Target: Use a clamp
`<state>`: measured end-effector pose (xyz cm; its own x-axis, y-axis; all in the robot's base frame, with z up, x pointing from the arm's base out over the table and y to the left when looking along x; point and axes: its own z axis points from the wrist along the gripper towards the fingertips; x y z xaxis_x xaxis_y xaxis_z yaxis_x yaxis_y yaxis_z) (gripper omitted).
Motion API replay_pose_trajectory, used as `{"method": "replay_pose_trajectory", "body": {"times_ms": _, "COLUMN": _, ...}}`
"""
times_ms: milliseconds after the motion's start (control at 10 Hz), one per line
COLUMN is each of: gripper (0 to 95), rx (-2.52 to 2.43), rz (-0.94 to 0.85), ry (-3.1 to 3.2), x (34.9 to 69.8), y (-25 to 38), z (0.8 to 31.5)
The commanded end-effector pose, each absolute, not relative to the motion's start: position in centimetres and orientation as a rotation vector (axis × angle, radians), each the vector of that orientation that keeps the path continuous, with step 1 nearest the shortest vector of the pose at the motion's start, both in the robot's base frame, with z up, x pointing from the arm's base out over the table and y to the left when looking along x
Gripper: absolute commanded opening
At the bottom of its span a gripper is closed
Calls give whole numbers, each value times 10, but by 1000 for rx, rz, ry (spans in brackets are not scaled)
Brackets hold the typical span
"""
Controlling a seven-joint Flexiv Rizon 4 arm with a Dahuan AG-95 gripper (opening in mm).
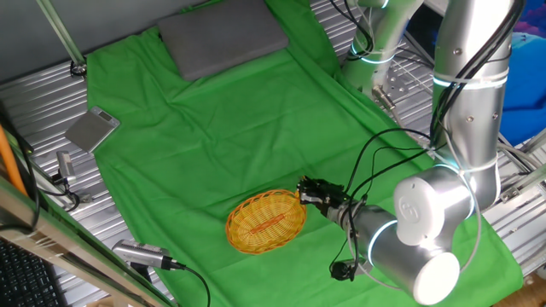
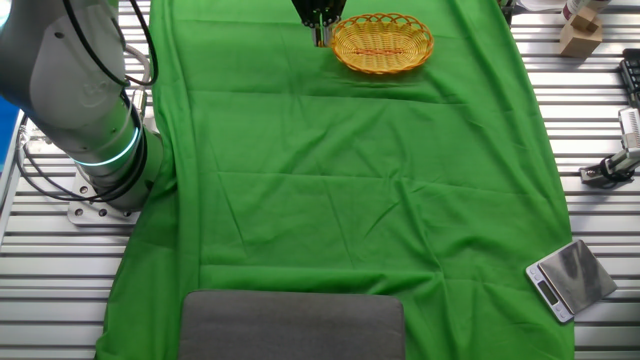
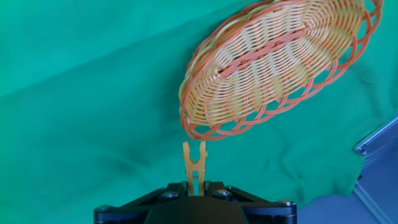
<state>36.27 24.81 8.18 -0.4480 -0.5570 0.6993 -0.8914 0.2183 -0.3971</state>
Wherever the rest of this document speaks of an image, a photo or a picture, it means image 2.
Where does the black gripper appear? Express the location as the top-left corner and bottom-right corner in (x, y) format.
(291, 0), (348, 49)

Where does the yellow wicker basket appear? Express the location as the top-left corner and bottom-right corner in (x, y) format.
(330, 12), (435, 76)

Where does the green cloth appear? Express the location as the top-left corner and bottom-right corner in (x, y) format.
(94, 0), (576, 360)

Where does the wooden block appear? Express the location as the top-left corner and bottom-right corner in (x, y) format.
(557, 5), (604, 60)

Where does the silver base mounting plate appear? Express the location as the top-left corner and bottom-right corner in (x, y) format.
(67, 167), (142, 227)

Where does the grey cushion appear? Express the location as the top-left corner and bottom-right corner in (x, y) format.
(178, 289), (406, 360)

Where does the black keyboard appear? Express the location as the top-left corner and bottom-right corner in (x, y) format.
(618, 48), (640, 109)

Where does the silver digital kitchen scale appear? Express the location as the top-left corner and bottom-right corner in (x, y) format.
(524, 238), (619, 325)

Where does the grey cable hose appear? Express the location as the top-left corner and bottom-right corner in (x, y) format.
(122, 43), (152, 121)

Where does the silver ribbed camera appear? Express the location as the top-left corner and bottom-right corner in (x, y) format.
(618, 107), (640, 151)

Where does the black base cable bundle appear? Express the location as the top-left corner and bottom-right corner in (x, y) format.
(14, 0), (160, 204)

